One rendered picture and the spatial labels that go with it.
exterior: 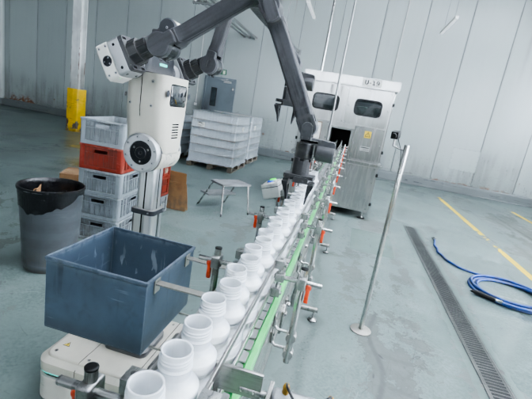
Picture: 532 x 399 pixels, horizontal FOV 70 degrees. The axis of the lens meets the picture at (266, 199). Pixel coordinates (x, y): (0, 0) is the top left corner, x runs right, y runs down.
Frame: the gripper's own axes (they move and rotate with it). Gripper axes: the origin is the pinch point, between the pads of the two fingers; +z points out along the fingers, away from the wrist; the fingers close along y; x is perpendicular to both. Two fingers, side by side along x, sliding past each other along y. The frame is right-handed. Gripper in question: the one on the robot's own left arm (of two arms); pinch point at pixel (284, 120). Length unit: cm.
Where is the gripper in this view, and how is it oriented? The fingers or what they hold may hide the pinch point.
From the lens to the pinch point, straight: 171.9
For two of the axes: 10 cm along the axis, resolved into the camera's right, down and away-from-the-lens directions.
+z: -1.7, 9.6, 2.3
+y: -9.6, -2.1, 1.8
